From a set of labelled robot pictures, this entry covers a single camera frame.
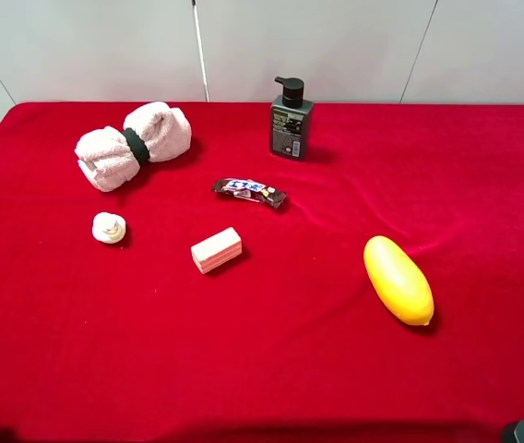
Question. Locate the dark candy bar wrapper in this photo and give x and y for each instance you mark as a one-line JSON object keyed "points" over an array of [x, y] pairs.
{"points": [[250, 190]]}

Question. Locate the black pump bottle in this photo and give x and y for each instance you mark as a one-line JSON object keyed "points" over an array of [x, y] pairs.
{"points": [[290, 120]]}

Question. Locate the black towel band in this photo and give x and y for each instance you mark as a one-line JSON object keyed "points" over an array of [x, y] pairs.
{"points": [[137, 145]]}

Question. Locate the yellow mango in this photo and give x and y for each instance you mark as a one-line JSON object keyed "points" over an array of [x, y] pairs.
{"points": [[399, 283]]}

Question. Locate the rolled pink towel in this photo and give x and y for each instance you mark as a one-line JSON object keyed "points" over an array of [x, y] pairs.
{"points": [[105, 159]]}

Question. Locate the red velvet table cloth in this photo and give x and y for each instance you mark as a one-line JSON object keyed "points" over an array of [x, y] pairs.
{"points": [[288, 342]]}

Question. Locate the white pole behind table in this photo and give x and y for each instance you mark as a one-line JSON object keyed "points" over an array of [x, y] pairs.
{"points": [[199, 44]]}

